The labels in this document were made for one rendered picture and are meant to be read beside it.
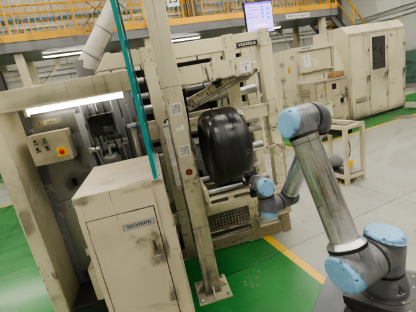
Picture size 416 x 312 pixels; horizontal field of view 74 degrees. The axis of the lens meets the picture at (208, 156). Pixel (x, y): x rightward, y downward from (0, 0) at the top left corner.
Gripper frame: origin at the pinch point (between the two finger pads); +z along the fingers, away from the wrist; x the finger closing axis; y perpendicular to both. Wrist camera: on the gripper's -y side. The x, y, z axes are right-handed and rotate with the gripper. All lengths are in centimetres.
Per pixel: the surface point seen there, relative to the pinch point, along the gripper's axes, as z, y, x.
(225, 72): 41, 75, -12
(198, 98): 56, 60, 10
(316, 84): 346, 63, -281
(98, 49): 40, 105, 75
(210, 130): 8.4, 35.3, 14.8
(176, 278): -37, -31, 56
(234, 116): 10.8, 41.1, -3.7
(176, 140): 20, 33, 37
